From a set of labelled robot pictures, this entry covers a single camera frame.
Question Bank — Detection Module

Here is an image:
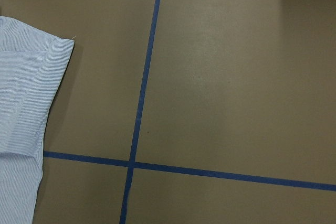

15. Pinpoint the light blue striped shirt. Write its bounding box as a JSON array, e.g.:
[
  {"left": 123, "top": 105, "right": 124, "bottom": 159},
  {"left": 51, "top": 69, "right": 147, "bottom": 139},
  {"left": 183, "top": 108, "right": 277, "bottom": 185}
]
[{"left": 1, "top": 17, "right": 75, "bottom": 223}]

